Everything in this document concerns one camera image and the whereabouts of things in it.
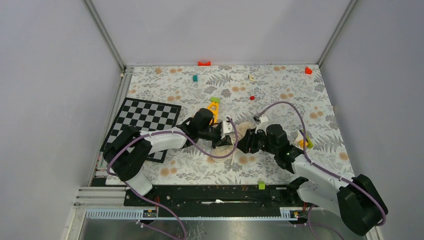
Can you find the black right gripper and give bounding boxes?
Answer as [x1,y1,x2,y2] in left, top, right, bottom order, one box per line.
[234,126,278,155]

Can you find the beige sneaker with laces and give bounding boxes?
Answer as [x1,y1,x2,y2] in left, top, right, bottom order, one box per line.
[210,121,255,163]

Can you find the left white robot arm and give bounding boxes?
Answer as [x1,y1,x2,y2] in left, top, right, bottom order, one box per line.
[102,108,239,206]

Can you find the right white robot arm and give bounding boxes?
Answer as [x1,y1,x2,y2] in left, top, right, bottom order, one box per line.
[237,124,389,236]

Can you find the lime green cube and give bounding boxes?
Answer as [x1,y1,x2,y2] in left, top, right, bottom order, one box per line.
[257,180,266,190]

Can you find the floral patterned table mat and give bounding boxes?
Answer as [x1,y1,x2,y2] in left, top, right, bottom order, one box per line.
[127,65,353,185]

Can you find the black white checkerboard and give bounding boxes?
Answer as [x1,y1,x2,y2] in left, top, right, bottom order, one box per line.
[100,97,182,153]

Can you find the orange arch block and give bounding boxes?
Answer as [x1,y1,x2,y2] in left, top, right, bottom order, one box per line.
[197,61,212,67]

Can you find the red wedge block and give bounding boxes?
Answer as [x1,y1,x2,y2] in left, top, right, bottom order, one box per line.
[304,67,313,75]

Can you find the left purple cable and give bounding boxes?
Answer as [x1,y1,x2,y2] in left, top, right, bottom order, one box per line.
[105,116,239,240]

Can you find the purple cable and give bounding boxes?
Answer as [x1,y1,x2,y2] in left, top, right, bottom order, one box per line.
[105,116,239,240]
[253,100,388,227]

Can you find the yellow triangular toy frame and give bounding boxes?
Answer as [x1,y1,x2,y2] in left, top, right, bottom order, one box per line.
[207,101,219,125]

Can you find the green block on frame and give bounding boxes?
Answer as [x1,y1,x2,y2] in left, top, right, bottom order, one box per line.
[209,97,221,104]

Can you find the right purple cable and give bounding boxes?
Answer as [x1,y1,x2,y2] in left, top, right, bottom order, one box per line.
[253,100,388,227]

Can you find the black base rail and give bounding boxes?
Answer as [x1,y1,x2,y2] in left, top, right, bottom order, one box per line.
[123,184,311,217]

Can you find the white slotted cable duct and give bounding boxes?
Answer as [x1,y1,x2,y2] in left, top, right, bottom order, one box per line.
[85,205,300,221]

